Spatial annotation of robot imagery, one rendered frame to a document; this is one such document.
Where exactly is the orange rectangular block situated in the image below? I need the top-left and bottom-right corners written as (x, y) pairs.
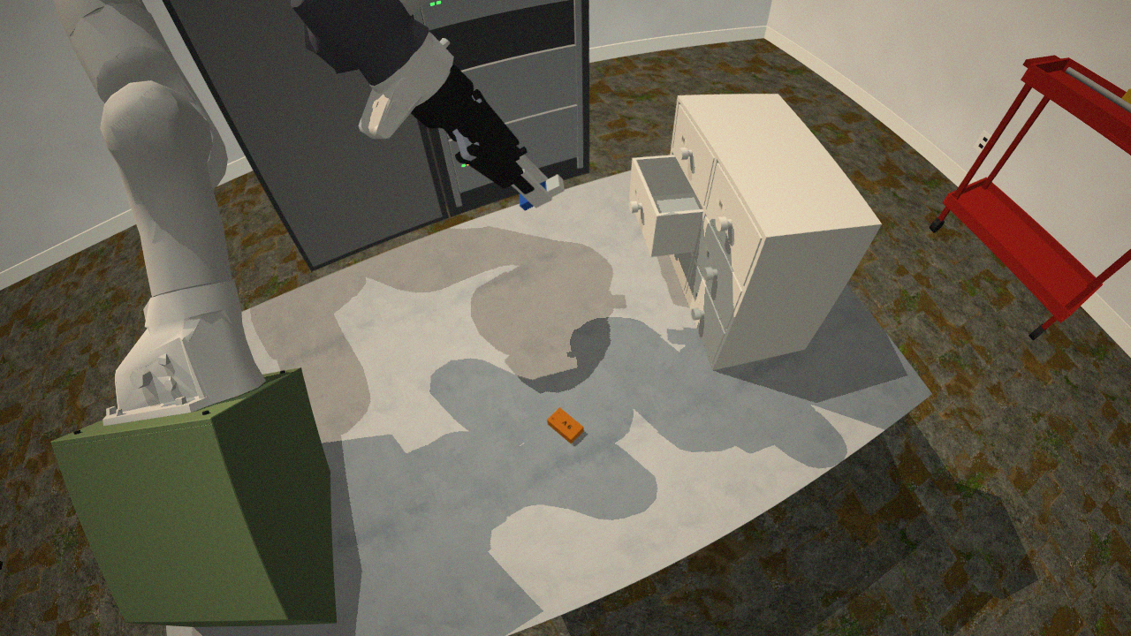
top-left (547, 407), bottom-right (582, 442)

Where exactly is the cream small chest of drawers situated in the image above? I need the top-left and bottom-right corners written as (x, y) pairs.
top-left (671, 94), bottom-right (882, 370)

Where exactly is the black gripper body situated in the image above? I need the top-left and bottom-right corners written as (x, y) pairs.
top-left (411, 65), bottom-right (484, 144)

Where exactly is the blue and white eraser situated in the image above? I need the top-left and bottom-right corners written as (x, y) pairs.
top-left (520, 175), bottom-right (566, 210)

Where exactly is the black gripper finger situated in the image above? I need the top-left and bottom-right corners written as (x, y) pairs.
top-left (469, 89), bottom-right (549, 184)
top-left (454, 112), bottom-right (552, 208)

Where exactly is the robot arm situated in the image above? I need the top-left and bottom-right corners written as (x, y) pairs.
top-left (54, 0), bottom-right (454, 426)

